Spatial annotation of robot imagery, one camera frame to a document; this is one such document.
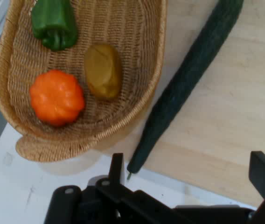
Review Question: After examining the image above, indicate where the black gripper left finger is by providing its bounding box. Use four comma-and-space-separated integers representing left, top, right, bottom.
43, 153, 194, 224

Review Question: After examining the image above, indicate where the yellow-brown potato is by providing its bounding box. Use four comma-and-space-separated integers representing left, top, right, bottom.
83, 43, 123, 101

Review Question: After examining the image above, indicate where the light wooden cutting board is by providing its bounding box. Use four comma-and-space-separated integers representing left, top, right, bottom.
113, 0, 265, 208

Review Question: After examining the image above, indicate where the orange toy pumpkin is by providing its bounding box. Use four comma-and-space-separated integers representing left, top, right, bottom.
29, 69, 86, 128

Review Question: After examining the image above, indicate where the long dark green cucumber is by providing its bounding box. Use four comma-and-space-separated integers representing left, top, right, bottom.
126, 0, 244, 180

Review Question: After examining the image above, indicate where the woven wicker basket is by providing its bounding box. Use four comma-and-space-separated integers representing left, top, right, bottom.
0, 0, 168, 162

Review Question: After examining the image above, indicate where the green bell pepper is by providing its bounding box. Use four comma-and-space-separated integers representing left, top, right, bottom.
31, 0, 78, 52

